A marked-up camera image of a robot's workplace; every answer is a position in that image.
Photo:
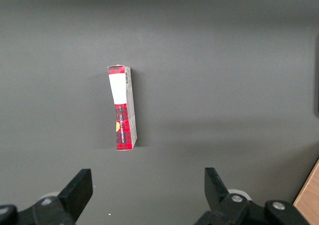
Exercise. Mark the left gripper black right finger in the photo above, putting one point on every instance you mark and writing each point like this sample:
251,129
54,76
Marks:
219,202

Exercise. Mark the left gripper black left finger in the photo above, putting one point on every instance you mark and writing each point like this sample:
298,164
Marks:
74,197

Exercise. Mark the wooden two-drawer cabinet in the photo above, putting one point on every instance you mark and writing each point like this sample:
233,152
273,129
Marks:
309,200

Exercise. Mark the red tartan cardboard box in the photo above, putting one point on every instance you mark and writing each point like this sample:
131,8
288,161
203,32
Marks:
119,90

